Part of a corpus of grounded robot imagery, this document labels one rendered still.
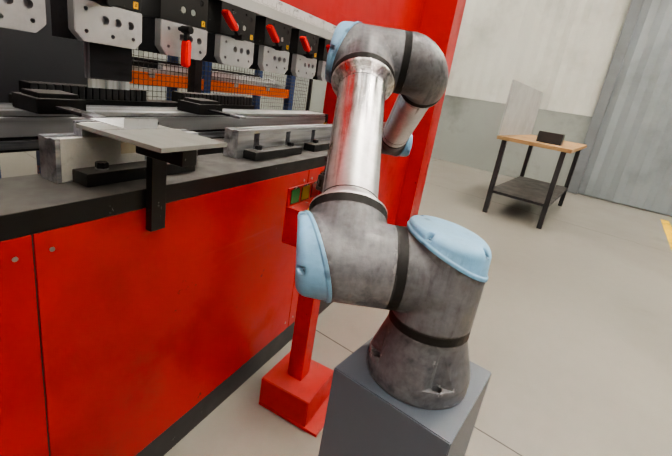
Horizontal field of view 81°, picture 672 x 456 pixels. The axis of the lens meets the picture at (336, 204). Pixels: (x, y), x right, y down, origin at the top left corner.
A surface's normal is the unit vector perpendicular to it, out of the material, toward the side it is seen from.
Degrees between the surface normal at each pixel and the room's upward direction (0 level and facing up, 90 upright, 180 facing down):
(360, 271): 77
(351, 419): 90
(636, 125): 90
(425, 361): 72
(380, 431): 90
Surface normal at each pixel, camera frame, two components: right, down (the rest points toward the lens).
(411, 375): -0.36, -0.10
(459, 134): -0.59, 0.15
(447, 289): -0.02, 0.29
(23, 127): 0.88, 0.26
